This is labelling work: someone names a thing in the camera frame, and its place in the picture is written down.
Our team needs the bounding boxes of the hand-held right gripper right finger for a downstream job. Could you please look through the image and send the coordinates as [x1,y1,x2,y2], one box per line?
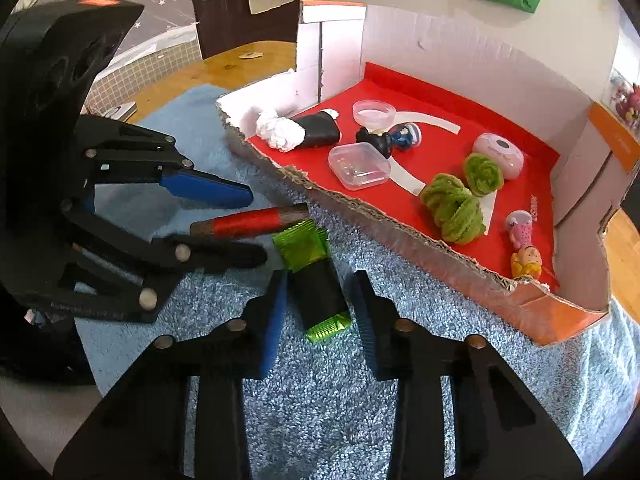
[345,270,583,480]

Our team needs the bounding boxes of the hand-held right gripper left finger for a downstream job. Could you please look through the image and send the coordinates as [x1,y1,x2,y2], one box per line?
[52,270,289,480]

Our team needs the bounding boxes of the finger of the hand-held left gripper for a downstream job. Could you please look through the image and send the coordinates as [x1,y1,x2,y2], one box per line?
[82,115,253,209]
[30,200,268,323]

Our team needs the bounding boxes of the red thread-wrapped stick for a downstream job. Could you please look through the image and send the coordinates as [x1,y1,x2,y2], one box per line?
[189,203,311,238]

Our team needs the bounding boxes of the black packet with green ends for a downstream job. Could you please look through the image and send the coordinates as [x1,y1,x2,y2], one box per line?
[272,225,352,345]

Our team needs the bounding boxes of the orange cardboard box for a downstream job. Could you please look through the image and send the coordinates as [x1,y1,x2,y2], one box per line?
[215,0,621,348]

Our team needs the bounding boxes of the white and black plush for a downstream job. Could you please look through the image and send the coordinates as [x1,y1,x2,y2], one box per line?
[255,108,342,153]

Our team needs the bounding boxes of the green chenille knot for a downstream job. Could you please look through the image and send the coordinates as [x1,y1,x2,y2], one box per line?
[419,174,487,246]

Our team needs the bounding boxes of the square clear plastic box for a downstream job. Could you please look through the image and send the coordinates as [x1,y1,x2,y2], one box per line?
[327,142,392,192]

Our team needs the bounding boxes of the black mouse figurine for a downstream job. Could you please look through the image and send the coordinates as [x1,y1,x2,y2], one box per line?
[355,127,393,158]

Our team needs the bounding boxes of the round clear plastic container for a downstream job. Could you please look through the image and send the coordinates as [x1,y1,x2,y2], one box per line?
[351,99,397,131]

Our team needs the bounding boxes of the small pink figurine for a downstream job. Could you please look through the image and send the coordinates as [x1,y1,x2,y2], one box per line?
[504,210,535,250]

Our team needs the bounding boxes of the green chenille coil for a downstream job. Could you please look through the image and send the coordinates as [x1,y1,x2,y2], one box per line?
[462,152,505,197]

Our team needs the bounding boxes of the blue figurine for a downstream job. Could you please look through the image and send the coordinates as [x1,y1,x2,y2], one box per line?
[390,122,425,153]

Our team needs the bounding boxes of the pink oval case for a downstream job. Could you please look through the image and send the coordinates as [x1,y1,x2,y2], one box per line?
[472,132,526,181]

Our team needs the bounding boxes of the white flat device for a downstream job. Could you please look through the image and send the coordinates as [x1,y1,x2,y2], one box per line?
[102,101,138,120]

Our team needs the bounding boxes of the blue fleece blanket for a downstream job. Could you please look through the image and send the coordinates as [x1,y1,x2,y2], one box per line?
[75,85,640,480]

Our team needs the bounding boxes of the dark brown door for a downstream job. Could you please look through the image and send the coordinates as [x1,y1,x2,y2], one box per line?
[189,0,313,61]

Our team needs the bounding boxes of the red printed sheet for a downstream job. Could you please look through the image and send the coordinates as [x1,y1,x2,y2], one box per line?
[250,62,560,291]

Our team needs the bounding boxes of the pink rabbit plush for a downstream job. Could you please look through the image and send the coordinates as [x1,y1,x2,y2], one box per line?
[610,77,640,128]

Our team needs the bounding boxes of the wall mirror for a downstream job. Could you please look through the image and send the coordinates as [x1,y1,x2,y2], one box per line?
[607,25,640,131]

